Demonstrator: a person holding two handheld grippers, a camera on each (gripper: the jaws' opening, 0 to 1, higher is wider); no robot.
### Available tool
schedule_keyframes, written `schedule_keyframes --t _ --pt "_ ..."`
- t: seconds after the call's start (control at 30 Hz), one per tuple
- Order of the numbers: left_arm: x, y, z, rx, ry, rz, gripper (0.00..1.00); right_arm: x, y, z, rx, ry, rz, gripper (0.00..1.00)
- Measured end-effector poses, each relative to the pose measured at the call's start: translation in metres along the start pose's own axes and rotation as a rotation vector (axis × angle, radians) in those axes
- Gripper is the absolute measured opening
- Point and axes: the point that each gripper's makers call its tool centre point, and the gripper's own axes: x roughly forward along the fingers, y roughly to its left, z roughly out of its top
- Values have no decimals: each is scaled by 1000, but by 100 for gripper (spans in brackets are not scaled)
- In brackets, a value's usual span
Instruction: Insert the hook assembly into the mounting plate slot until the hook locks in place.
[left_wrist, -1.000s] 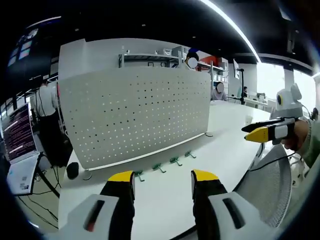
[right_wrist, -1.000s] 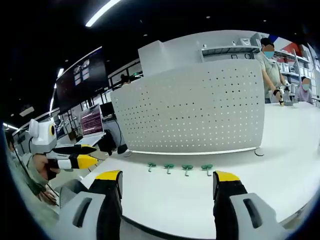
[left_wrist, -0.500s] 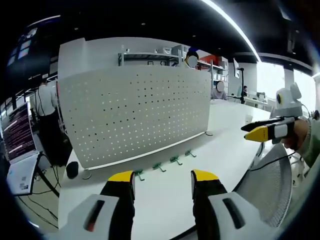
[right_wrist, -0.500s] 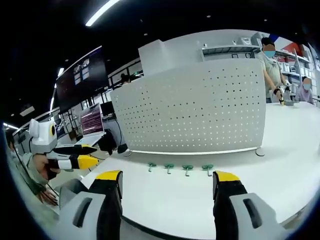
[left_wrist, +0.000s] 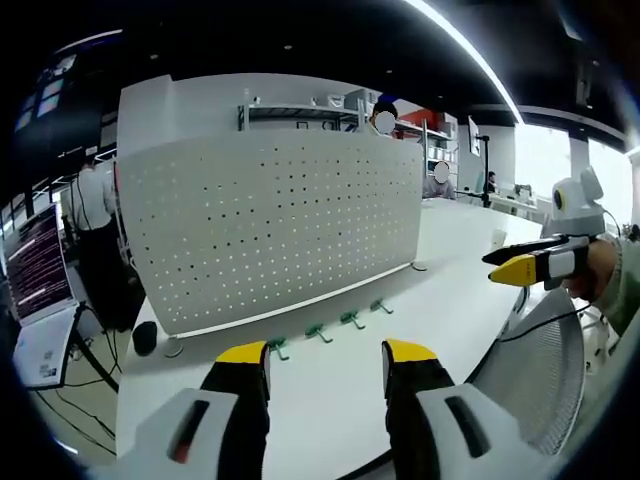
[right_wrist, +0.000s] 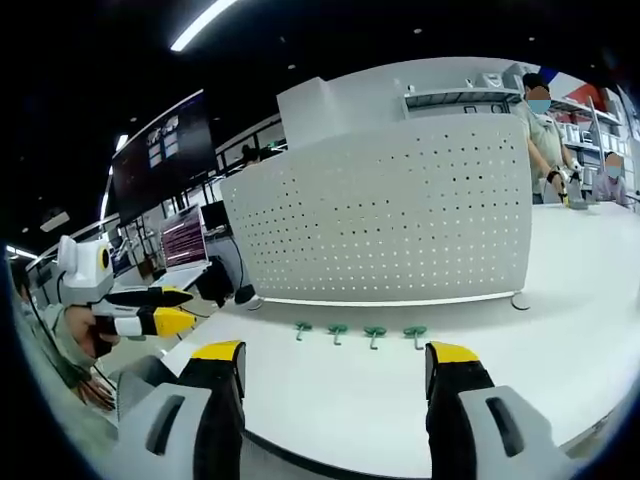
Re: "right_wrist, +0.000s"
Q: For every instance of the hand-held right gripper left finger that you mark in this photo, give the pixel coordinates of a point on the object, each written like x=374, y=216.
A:
x=200, y=425

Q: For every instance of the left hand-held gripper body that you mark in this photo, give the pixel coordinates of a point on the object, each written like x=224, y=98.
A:
x=82, y=275

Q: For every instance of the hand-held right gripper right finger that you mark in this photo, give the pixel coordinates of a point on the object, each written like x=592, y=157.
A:
x=465, y=425

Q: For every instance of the green hook assembly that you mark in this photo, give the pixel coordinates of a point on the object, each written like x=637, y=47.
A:
x=302, y=330
x=416, y=334
x=338, y=332
x=374, y=334

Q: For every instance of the white perforated mounting plate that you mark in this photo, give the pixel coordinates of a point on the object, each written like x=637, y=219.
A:
x=380, y=210

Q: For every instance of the person's left hand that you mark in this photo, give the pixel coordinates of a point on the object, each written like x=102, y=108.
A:
x=82, y=332

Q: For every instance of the black bag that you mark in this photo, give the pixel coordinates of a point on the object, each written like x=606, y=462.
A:
x=215, y=285

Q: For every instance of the open white laptop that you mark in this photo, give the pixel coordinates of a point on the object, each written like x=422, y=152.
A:
x=182, y=240

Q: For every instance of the black computer mouse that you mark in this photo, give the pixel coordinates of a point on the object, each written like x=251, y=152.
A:
x=245, y=295

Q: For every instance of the person's grey-green clothing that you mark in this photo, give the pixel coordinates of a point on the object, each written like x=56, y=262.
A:
x=45, y=400

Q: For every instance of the white box cabinet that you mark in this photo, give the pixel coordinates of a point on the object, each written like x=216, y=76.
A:
x=320, y=112

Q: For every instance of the ceiling light strip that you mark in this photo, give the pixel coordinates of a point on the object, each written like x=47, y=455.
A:
x=205, y=25

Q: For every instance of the metal storage rack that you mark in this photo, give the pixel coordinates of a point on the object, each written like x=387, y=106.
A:
x=595, y=125

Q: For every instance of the large black wall screen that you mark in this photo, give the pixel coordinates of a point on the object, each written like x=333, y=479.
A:
x=160, y=160

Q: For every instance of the grey wall shelf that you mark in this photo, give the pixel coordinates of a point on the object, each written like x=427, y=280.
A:
x=460, y=95

